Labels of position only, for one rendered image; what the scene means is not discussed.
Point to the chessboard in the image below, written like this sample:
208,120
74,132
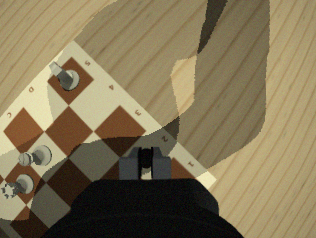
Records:
87,130

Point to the black pawn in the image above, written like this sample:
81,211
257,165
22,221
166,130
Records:
146,158

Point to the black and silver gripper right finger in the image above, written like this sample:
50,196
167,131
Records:
160,165

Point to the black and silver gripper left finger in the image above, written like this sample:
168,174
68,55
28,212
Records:
130,167

